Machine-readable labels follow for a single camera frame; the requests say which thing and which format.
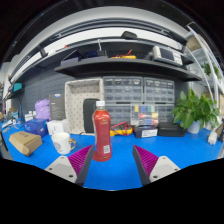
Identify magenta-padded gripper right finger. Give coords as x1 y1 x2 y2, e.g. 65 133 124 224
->
132 144 182 186

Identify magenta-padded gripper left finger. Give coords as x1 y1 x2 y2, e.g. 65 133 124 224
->
44 144 95 187

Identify red drink bottle white cap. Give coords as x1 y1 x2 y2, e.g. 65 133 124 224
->
91 100 113 163

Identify white mug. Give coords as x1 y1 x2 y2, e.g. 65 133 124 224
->
51 131 78 155

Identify black box with white label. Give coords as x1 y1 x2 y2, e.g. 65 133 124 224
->
132 124 159 139

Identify black flat case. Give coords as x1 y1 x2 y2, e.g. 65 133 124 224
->
157 122 188 138

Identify yellow multimeter with red leads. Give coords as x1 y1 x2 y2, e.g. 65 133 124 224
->
111 49 138 60
109 121 134 137

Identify blue box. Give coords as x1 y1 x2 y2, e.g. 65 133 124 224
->
23 118 49 138

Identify brown cardboard box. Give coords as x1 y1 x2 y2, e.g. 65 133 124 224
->
8 130 43 157

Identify black rectangular pad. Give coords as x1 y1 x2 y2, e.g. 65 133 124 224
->
82 98 100 134

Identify clear compartment box coloured parts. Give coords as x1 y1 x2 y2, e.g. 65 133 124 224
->
129 104 159 127

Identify grey small-parts drawer cabinet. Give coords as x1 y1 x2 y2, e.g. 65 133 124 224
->
102 76 144 104
157 104 176 124
143 77 176 104
104 103 133 128

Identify dark grey upright box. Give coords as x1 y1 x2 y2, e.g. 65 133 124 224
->
48 93 67 121

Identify cream dotted storage tray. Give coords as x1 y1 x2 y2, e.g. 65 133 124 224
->
64 78 105 135

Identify white adapter block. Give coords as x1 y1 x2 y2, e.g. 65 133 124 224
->
207 129 219 146

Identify green potted plant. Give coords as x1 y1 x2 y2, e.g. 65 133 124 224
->
170 89 221 135

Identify teal plastic object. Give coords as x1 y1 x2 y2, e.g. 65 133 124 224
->
12 82 24 93

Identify black workbench shelf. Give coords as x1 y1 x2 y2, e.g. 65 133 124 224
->
39 38 203 83

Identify grey oscilloscope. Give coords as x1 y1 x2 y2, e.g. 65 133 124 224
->
152 45 184 67

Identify white shelf unit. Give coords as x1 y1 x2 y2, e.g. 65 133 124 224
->
184 23 224 134

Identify black rounded device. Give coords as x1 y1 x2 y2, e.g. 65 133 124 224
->
120 30 138 40

